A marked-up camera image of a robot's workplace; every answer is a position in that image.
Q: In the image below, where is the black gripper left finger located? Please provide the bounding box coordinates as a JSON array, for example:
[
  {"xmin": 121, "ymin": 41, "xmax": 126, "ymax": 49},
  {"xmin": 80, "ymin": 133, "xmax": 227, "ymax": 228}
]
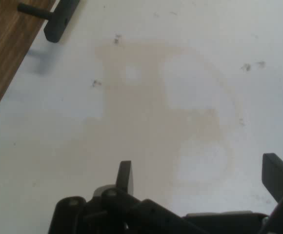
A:
[{"xmin": 47, "ymin": 160, "xmax": 199, "ymax": 234}]

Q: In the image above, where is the wooden drawer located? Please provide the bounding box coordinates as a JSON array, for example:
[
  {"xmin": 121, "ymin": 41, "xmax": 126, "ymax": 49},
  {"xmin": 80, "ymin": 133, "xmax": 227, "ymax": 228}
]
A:
[{"xmin": 0, "ymin": 0, "xmax": 57, "ymax": 115}]

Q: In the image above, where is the black T-shaped drawer handle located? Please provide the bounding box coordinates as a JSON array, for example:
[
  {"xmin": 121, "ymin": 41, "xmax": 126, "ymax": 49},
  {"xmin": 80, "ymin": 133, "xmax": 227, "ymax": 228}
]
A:
[{"xmin": 17, "ymin": 0, "xmax": 81, "ymax": 43}]

